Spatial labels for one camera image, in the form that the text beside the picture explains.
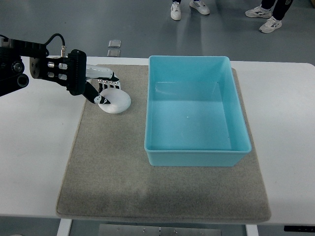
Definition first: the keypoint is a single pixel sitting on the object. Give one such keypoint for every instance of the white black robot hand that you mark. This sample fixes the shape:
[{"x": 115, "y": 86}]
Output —
[{"x": 105, "y": 77}]

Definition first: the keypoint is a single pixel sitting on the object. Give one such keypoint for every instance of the upper metal floor plate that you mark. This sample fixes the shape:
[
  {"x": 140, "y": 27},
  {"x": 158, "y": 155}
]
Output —
[{"x": 114, "y": 44}]

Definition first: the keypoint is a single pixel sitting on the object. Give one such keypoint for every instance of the black table control panel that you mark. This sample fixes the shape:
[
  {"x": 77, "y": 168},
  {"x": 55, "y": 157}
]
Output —
[{"x": 299, "y": 229}]

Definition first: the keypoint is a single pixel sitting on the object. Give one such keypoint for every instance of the dark trouser leg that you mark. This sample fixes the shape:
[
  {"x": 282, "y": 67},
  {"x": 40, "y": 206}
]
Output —
[{"x": 280, "y": 7}]

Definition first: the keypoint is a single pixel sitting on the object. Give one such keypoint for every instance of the white sneaker left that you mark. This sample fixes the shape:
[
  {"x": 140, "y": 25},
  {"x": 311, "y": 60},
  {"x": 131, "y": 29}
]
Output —
[{"x": 175, "y": 12}]

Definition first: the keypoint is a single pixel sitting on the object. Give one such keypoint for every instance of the white grey sneaker far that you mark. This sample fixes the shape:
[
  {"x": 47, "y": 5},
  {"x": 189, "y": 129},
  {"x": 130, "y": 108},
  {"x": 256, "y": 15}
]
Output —
[{"x": 258, "y": 12}]

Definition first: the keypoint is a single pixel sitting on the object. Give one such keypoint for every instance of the white grey sneaker near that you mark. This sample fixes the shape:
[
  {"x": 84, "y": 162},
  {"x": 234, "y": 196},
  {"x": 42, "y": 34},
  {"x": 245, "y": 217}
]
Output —
[{"x": 270, "y": 25}]

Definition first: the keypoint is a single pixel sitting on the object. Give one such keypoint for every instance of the metal floor plate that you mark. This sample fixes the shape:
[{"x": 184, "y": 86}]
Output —
[
  {"x": 114, "y": 44},
  {"x": 113, "y": 53}
]

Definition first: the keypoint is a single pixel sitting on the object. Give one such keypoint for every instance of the lower metal floor plate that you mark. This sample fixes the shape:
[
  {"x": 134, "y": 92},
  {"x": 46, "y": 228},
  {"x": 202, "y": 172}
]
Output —
[{"x": 113, "y": 53}]

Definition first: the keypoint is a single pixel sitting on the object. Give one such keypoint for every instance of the white bunny toy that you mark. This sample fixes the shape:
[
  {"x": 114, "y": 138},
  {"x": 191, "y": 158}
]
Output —
[{"x": 119, "y": 100}]

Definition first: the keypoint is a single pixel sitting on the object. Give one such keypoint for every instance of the white table leg right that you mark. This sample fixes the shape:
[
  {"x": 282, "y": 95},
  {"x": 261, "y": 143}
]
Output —
[{"x": 252, "y": 230}]

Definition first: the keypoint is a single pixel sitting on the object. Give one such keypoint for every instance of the grey felt mat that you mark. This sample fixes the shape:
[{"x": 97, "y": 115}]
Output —
[{"x": 108, "y": 175}]

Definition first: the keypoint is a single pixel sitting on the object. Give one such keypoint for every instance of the blue plastic box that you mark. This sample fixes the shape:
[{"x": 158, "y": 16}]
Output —
[{"x": 194, "y": 115}]

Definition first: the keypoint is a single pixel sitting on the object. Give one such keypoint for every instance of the white table leg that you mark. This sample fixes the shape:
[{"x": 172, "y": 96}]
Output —
[
  {"x": 252, "y": 230},
  {"x": 64, "y": 227}
]

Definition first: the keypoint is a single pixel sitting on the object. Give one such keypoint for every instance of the white table leg left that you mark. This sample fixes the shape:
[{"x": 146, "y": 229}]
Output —
[{"x": 64, "y": 227}]

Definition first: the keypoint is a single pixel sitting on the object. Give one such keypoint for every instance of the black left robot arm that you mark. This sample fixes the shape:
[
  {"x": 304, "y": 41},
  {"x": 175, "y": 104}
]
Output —
[{"x": 67, "y": 71}]

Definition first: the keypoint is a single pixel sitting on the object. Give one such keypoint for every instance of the white grey sneaker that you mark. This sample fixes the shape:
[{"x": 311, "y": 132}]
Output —
[
  {"x": 270, "y": 25},
  {"x": 258, "y": 12}
]

